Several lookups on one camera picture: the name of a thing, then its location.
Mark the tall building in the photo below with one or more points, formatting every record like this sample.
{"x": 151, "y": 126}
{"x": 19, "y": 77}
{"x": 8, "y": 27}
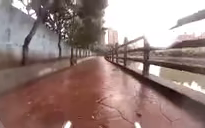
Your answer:
{"x": 112, "y": 36}

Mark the red paved path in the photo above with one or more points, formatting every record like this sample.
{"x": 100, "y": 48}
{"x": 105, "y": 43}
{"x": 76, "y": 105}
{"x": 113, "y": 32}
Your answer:
{"x": 90, "y": 93}

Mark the dark wooden railing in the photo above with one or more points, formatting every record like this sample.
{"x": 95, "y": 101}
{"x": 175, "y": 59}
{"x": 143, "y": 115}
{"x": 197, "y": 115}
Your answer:
{"x": 145, "y": 56}

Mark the grey kerb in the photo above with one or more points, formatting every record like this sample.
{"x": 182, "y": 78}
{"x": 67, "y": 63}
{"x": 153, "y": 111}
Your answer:
{"x": 30, "y": 75}

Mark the river water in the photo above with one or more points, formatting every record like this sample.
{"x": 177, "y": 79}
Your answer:
{"x": 190, "y": 80}

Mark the elevated bridge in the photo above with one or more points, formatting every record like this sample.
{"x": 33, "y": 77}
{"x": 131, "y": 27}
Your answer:
{"x": 193, "y": 16}

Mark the grey concrete wall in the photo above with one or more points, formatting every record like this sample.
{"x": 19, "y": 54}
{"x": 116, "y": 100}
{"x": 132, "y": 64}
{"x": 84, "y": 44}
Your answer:
{"x": 10, "y": 40}

